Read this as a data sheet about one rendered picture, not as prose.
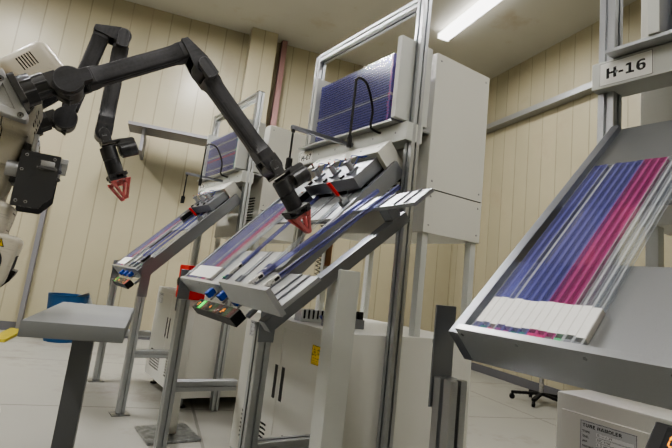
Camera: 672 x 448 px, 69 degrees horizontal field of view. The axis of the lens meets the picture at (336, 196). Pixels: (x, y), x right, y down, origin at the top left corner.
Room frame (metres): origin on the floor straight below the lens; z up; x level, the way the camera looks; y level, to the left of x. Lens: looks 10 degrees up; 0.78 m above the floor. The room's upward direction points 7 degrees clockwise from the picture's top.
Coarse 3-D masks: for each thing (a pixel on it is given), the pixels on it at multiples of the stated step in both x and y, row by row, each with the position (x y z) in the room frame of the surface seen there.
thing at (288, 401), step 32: (256, 320) 2.14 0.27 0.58; (288, 320) 1.92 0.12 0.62; (288, 352) 1.89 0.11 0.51; (352, 352) 1.67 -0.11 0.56; (384, 352) 1.75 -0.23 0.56; (416, 352) 1.83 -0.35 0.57; (288, 384) 1.86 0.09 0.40; (352, 384) 1.68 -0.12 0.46; (416, 384) 1.84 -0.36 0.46; (288, 416) 1.84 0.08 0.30; (352, 416) 1.68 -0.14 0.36; (416, 416) 1.84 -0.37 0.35
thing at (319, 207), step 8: (304, 184) 2.25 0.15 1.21; (296, 192) 2.21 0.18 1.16; (344, 192) 1.81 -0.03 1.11; (320, 200) 1.90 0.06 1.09; (328, 200) 1.84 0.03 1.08; (336, 200) 1.78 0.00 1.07; (312, 208) 1.87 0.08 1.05; (320, 208) 1.81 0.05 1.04; (328, 208) 1.76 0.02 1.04; (336, 208) 1.71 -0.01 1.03; (312, 216) 1.78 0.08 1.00; (320, 216) 1.74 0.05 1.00; (328, 216) 1.69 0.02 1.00
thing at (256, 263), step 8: (240, 256) 1.88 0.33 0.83; (256, 256) 1.77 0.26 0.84; (264, 256) 1.71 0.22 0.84; (272, 256) 1.67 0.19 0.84; (232, 264) 1.85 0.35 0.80; (248, 264) 1.75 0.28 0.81; (256, 264) 1.70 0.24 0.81; (264, 264) 1.65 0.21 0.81; (224, 272) 1.83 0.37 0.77; (240, 272) 1.72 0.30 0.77; (248, 272) 1.68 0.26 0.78; (256, 272) 1.63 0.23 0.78; (216, 280) 1.80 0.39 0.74; (232, 280) 1.70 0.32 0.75; (240, 280) 1.65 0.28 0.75; (248, 280) 1.61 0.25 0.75
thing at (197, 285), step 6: (186, 276) 1.98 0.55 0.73; (186, 282) 2.00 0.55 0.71; (192, 282) 1.92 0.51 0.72; (198, 282) 1.85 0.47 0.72; (204, 282) 1.79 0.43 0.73; (210, 282) 1.74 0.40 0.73; (216, 282) 1.70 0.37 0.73; (192, 288) 2.00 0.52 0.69; (198, 288) 1.92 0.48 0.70; (204, 288) 1.85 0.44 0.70; (216, 288) 1.73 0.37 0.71
